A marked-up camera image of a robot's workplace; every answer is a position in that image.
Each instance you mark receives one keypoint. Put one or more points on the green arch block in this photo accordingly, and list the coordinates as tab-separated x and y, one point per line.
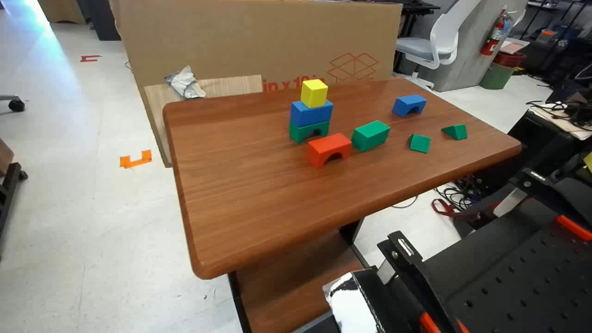
300	132

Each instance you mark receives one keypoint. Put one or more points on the orange arch block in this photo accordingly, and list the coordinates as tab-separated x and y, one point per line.
328	147

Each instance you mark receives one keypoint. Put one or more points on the blue block under yellow cube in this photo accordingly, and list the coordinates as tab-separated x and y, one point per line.
311	114

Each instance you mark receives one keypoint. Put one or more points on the green rectangular block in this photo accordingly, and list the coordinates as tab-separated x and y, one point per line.
371	134

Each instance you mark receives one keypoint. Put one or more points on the blue arch block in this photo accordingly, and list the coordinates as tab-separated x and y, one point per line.
410	103

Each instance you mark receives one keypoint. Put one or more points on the white crumpled cloth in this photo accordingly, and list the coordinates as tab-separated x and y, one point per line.
186	84

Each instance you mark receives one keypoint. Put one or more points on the large brown cardboard box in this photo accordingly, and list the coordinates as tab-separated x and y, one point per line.
247	38

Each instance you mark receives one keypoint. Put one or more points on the white grey office chair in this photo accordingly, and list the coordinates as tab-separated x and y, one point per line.
445	38

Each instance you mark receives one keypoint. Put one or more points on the green bin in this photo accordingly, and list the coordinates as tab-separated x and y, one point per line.
496	77

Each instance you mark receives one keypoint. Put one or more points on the red fire extinguisher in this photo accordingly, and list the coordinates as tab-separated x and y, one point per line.
495	34

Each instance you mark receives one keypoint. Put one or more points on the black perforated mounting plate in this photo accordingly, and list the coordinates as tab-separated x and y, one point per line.
530	278

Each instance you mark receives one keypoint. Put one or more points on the cluttered side desk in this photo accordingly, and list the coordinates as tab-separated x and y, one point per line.
561	121

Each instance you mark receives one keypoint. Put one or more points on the black stand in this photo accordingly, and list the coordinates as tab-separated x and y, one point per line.
10	191

